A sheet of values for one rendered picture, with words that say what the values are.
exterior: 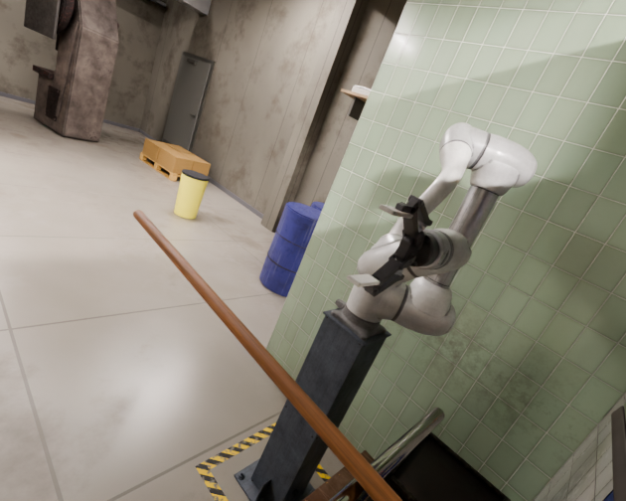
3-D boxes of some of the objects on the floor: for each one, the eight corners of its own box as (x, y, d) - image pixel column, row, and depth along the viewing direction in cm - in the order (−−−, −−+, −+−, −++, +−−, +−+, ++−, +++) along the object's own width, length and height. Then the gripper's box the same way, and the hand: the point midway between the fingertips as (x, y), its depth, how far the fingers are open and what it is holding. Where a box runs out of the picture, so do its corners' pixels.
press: (111, 148, 634) (143, -20, 549) (27, 131, 537) (50, -77, 452) (86, 128, 709) (111, -24, 624) (9, 109, 612) (25, -73, 527)
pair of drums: (347, 289, 440) (376, 227, 413) (283, 303, 343) (316, 222, 316) (306, 260, 479) (331, 202, 452) (239, 266, 382) (264, 191, 355)
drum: (178, 219, 442) (190, 176, 425) (166, 208, 462) (177, 167, 444) (203, 221, 469) (214, 181, 452) (190, 210, 489) (201, 172, 471)
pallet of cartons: (208, 187, 646) (214, 166, 633) (164, 179, 580) (170, 156, 567) (180, 166, 713) (184, 146, 700) (137, 157, 647) (142, 136, 634)
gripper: (467, 202, 67) (421, 185, 51) (410, 307, 75) (355, 320, 59) (434, 188, 72) (383, 168, 56) (384, 288, 79) (325, 296, 63)
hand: (372, 247), depth 58 cm, fingers open, 13 cm apart
